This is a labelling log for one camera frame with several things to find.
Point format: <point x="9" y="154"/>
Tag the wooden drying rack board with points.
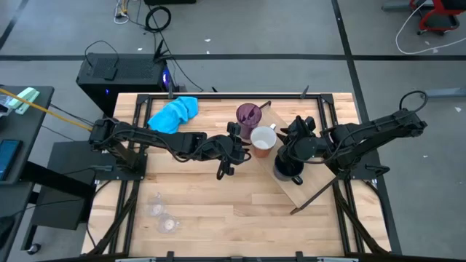
<point x="313" y="185"/>

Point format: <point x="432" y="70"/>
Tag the black aluminium table frame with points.
<point x="233" y="96"/>

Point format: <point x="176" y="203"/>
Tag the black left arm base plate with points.
<point x="109" y="176"/>

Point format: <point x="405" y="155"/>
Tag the smartphone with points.
<point x="9" y="158"/>

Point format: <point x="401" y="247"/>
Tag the mint green stapler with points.
<point x="25" y="98"/>

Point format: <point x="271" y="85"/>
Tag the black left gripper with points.
<point x="229" y="149"/>

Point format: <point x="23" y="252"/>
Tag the blue cloth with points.
<point x="171" y="116"/>

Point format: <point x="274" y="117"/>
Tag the black box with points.
<point x="169" y="1"/>

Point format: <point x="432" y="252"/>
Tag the grey metal floor bar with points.
<point x="395" y="5"/>
<point x="444" y="92"/>

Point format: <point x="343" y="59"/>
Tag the dark blue speckled mug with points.
<point x="291" y="174"/>

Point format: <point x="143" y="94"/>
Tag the orange mug white inside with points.
<point x="263" y="140"/>

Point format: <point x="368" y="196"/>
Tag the black side desk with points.
<point x="29" y="127"/>

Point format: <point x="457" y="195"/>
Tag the silver aluminium bar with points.
<point x="134" y="260"/>
<point x="338" y="260"/>

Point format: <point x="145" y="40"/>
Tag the black caster wheel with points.
<point x="34" y="249"/>

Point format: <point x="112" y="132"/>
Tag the black wifi antenna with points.
<point x="159" y="49"/>

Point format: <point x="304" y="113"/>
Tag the black computer tower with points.
<point x="127" y="83"/>

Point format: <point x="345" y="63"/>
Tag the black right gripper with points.
<point x="304" y="147"/>

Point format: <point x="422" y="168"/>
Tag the translucent purple tumbler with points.
<point x="248" y="116"/>

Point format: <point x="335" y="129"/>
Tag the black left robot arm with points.
<point x="174" y="140"/>

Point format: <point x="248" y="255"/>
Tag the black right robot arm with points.
<point x="364" y="134"/>

